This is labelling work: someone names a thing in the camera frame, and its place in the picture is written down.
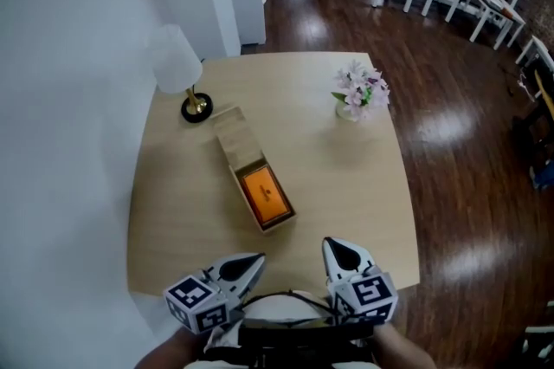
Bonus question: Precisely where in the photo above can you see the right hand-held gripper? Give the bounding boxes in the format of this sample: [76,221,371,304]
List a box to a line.
[321,236,400,325]

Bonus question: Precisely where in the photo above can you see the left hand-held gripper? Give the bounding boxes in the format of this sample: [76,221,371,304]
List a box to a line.
[163,252,267,352]

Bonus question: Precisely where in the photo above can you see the wooden container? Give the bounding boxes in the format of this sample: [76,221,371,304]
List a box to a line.
[215,132,299,236]

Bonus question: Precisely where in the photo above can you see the person's left forearm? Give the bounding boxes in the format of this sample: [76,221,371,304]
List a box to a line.
[132,327,209,369]

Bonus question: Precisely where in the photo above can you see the person's right forearm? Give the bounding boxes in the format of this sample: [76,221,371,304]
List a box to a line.
[370,320,435,369]

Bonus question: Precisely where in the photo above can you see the wooden sliding lid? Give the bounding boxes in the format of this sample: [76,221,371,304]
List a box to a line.
[208,105,267,172]

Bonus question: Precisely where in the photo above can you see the pink flowers in white vase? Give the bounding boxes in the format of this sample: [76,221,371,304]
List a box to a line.
[331,59,391,123]

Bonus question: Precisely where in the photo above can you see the blue bag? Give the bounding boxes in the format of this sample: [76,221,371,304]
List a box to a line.
[528,158,554,191]

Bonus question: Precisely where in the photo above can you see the white shade table lamp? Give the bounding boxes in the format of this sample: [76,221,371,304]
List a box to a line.
[148,23,215,125]

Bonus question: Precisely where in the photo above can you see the white water dispenser cabinet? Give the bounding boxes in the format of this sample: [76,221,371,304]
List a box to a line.
[224,0,267,47]

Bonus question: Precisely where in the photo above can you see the black cable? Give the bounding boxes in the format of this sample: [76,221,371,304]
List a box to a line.
[240,289,343,319]

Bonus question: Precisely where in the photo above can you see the black chest strap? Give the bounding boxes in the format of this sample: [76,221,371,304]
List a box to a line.
[202,321,377,364]

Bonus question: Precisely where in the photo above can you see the white and black frame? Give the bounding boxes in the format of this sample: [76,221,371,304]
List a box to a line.
[520,301,554,361]

